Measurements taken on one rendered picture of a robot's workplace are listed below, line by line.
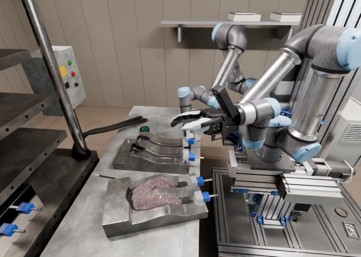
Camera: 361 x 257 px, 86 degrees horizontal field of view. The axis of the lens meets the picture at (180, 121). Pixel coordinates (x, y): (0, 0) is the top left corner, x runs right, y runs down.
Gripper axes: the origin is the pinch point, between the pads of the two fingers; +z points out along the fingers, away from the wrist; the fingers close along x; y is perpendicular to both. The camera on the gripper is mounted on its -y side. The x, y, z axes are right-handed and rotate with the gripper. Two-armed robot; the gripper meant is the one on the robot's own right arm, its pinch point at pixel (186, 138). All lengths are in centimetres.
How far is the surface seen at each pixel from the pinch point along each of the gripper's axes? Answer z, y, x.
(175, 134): 9.8, -12.1, 24.7
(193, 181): 11.0, 5.3, -29.9
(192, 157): 6.4, 4.0, -13.4
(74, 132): -16, -71, -12
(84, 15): -107, -158, 200
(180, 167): 10.3, -3.2, -17.9
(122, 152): 3.8, -44.2, -8.5
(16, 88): -22, -251, 129
